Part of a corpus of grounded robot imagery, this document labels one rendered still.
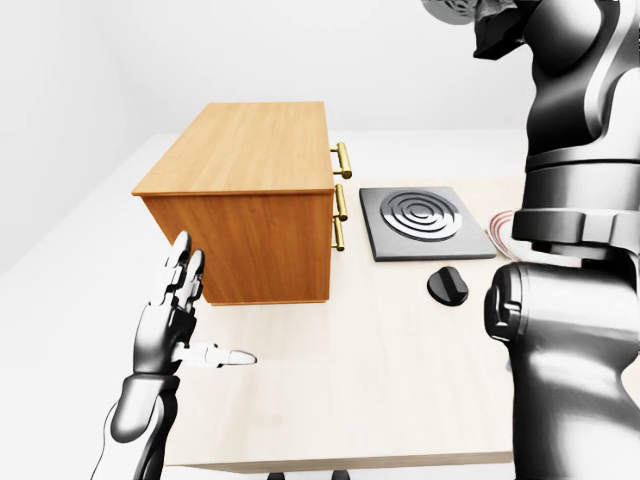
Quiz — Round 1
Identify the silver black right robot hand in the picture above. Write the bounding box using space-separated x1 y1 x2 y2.
471 0 545 62

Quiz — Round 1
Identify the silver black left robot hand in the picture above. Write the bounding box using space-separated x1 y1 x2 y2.
130 230 259 376

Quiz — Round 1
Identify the patterned bowl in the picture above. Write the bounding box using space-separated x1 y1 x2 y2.
419 0 484 26

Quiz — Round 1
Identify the wooden cabinet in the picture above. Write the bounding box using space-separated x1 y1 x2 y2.
131 101 336 306

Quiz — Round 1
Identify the plate with red rings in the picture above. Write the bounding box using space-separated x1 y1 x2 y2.
486 209 527 262

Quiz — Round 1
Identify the flat dark stove plate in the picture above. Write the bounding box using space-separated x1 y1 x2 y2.
358 186 498 263

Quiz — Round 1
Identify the round black knob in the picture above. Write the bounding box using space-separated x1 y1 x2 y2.
426 266 471 307

